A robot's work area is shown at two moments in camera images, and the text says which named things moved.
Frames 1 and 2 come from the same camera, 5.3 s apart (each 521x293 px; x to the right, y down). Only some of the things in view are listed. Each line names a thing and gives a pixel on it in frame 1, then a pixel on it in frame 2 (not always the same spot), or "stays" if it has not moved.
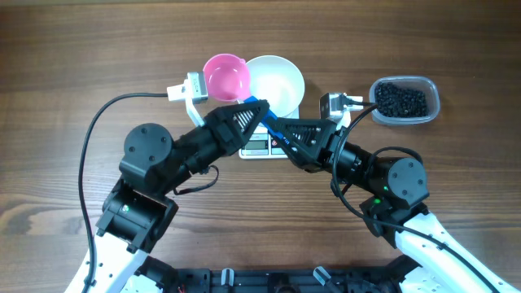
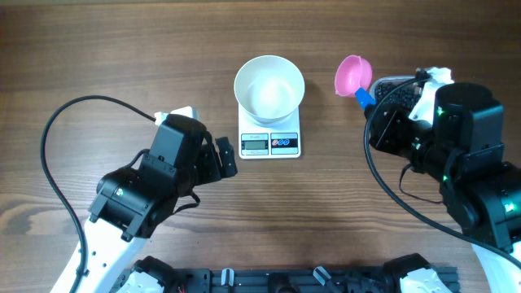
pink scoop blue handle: [229, 77] → [352, 76]
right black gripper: [323, 146] → [383, 132]
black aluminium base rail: [289, 281] stays
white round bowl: [278, 81] stays
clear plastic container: [404, 100] stays
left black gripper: [224, 130] → [214, 171]
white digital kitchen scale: [261, 145] stays
